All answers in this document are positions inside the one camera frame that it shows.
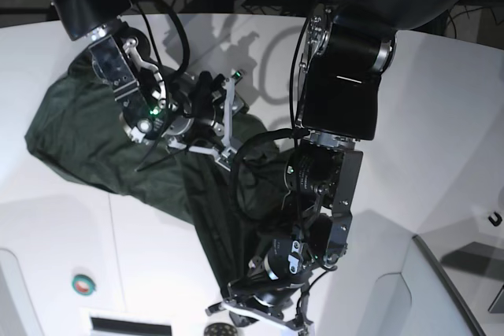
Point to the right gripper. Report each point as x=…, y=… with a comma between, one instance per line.
x=205, y=126

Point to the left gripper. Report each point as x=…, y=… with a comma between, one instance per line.
x=264, y=295

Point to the dark green t-shirt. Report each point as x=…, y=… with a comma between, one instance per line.
x=76, y=132

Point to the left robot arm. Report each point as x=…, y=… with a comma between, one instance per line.
x=339, y=61

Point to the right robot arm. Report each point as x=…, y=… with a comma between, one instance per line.
x=155, y=102

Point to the black perforated round object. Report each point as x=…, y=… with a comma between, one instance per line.
x=220, y=329

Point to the green tape roll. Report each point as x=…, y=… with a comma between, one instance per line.
x=83, y=285

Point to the grey metal tray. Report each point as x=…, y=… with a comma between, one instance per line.
x=473, y=269

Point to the black U-shaped hook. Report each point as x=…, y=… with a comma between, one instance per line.
x=495, y=219

